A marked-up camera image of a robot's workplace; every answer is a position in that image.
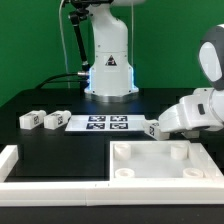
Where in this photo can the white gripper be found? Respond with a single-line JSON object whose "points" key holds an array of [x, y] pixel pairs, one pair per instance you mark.
{"points": [[191, 113]]}

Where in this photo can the white square tabletop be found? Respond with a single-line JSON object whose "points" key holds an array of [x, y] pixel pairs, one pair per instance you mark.
{"points": [[161, 159]]}

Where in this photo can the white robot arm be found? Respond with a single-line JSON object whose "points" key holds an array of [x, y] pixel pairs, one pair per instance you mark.
{"points": [[112, 80]]}

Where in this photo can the white U-shaped obstacle fence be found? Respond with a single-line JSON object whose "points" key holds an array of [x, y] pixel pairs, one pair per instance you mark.
{"points": [[117, 191]]}

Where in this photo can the white marker tag sheet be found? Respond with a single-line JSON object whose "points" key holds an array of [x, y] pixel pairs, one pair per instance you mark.
{"points": [[107, 123]]}

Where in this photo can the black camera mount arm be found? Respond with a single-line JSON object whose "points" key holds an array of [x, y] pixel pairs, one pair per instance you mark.
{"points": [[80, 14]]}

